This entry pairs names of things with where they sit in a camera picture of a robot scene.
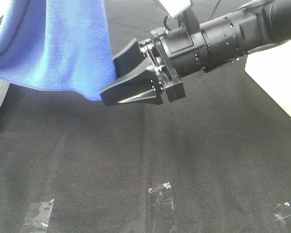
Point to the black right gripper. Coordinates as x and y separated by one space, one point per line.
175 54

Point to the blue microfiber towel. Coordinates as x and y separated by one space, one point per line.
57 45

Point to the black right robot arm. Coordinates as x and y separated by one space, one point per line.
257 25

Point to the black table cloth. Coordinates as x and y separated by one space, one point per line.
225 149

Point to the middle clear tape piece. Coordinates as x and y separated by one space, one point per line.
161 196

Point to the clear tape piece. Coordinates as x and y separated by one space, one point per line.
280 213
37 217
161 196

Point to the cream slotted storage box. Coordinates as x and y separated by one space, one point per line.
271 70

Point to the left clear tape piece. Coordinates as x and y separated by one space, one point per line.
37 217

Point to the right clear tape piece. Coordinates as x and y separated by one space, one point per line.
280 213

